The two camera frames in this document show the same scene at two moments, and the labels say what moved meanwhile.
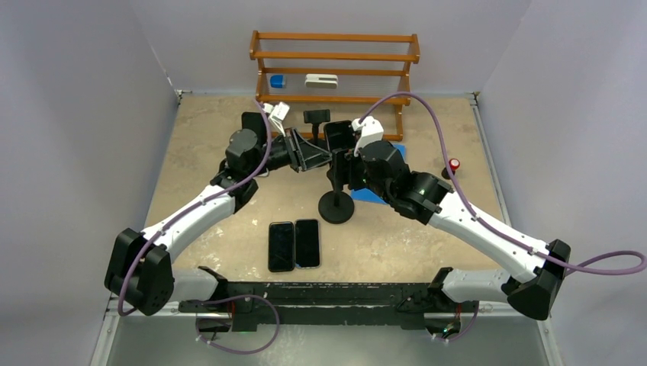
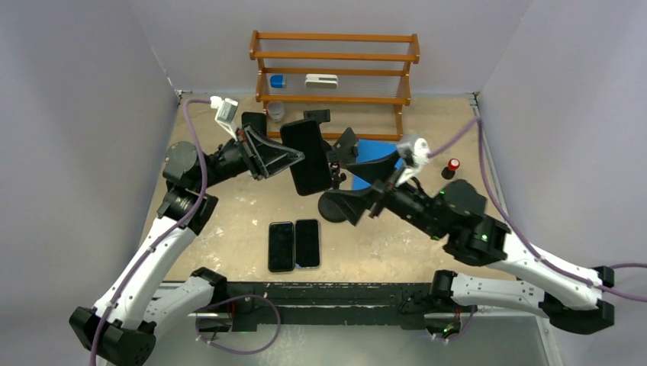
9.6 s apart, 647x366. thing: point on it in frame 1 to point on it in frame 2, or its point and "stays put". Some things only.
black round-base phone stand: [315, 117] stays put
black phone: [307, 243] stays put
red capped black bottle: [454, 165] stays put
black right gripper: [344, 162] to [352, 204]
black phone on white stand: [255, 122] stays put
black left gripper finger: [308, 155] to [271, 157]
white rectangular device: [321, 81] stays put
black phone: [339, 134] to [311, 173]
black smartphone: [281, 246] stays put
